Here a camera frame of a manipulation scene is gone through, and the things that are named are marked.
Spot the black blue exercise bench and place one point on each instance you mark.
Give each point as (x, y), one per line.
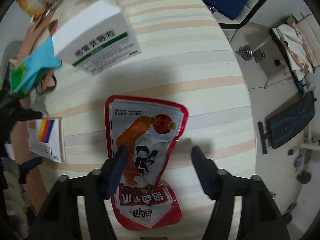
(284, 126)

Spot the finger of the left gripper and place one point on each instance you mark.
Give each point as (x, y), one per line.
(26, 167)

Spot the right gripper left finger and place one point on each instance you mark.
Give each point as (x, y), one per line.
(112, 171)

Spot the dumbbell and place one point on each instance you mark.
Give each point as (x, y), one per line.
(247, 53)

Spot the red silver snack packet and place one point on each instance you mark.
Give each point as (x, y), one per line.
(149, 129)

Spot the white green medicine box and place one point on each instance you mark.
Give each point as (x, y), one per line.
(96, 38)

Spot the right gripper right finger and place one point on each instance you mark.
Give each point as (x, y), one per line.
(207, 172)

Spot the striped cat tablecloth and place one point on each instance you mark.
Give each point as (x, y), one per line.
(186, 59)

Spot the green blue plastic bag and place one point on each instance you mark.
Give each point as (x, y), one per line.
(30, 71)

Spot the white box rainbow stripes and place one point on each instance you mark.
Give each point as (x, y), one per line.
(46, 139)

